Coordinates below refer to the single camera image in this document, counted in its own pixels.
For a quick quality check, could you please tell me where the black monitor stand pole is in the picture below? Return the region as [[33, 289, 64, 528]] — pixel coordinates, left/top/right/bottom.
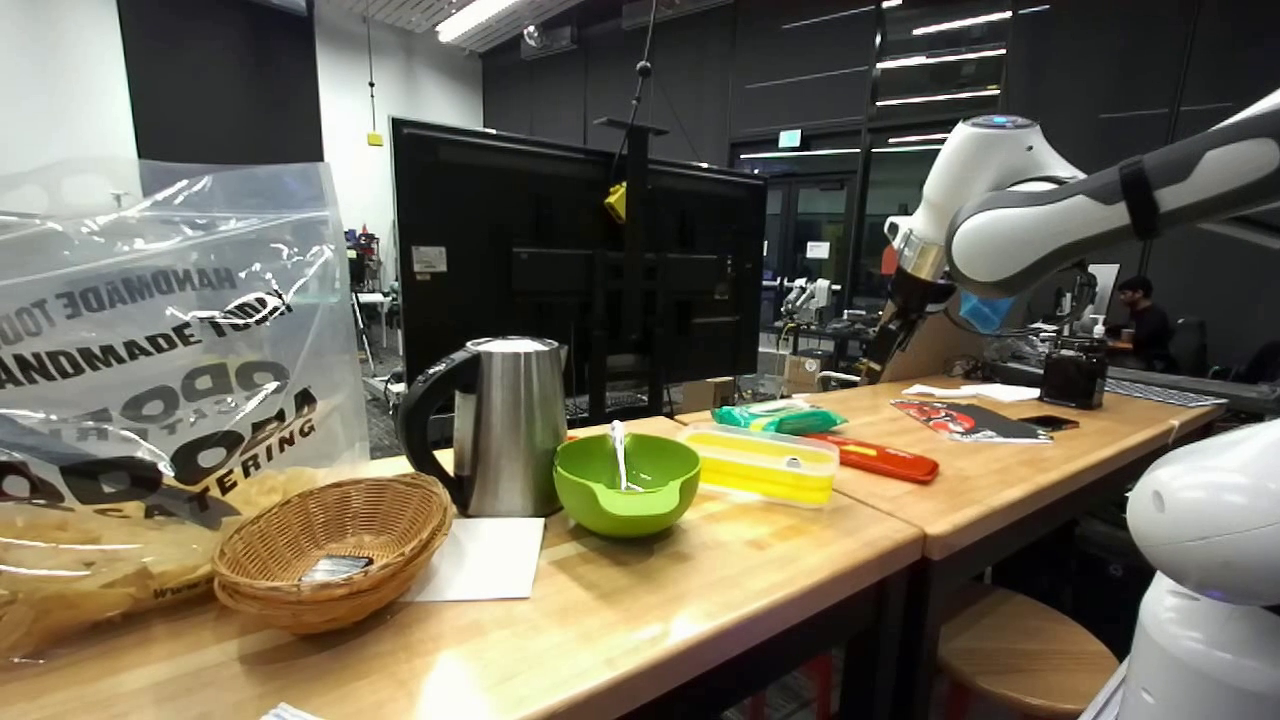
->
[[596, 111, 671, 419]]

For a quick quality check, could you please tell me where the large black monitor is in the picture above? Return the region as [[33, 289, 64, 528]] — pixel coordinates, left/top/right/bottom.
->
[[388, 115, 773, 433]]

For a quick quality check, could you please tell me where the red and black magazine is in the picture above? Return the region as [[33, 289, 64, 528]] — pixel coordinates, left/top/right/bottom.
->
[[892, 390, 1056, 449]]

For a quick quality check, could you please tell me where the seated person in background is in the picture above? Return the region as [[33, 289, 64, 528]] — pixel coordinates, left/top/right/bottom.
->
[[1105, 271, 1179, 377]]

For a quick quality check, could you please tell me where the clear printed plastic bag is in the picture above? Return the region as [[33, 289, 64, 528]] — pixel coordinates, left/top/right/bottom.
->
[[0, 156, 374, 673]]

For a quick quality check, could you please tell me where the white plastic spoon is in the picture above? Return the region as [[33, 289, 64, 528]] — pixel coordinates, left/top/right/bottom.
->
[[604, 419, 640, 496]]

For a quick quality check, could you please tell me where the white paper sheet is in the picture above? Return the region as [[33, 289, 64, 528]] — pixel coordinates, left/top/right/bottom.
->
[[913, 379, 1044, 409]]

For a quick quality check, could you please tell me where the red rectangular lunch box lid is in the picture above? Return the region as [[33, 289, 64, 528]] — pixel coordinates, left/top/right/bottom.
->
[[828, 436, 943, 489]]

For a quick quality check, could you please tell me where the white paper napkin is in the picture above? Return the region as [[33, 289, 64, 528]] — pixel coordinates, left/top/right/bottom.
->
[[405, 515, 551, 606]]

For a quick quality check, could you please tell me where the woven wicker basket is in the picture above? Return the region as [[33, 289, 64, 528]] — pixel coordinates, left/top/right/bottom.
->
[[210, 473, 462, 638]]

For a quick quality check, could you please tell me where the brown cardboard box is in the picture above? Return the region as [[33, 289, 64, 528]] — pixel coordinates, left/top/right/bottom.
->
[[875, 308, 1044, 389]]

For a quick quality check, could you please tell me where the small silver packet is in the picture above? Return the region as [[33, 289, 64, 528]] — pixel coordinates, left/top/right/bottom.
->
[[300, 551, 375, 595]]

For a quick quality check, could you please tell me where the stainless steel kettle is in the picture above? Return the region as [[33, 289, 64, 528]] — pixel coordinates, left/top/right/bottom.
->
[[395, 332, 572, 525]]

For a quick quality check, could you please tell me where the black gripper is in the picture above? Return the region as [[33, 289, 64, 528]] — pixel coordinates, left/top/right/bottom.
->
[[857, 266, 959, 384]]

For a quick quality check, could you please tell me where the green wet wipes pack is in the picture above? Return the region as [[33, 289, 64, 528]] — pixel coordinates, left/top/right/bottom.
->
[[707, 390, 854, 439]]

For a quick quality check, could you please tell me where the round wooden stool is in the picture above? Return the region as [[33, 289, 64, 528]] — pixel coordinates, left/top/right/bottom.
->
[[933, 583, 1126, 720]]

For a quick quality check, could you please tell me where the green plastic bowl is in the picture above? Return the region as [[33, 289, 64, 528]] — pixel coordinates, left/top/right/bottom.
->
[[548, 433, 707, 544]]

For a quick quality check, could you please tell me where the black camera on table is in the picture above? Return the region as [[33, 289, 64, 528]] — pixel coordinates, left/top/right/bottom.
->
[[1036, 336, 1113, 410]]

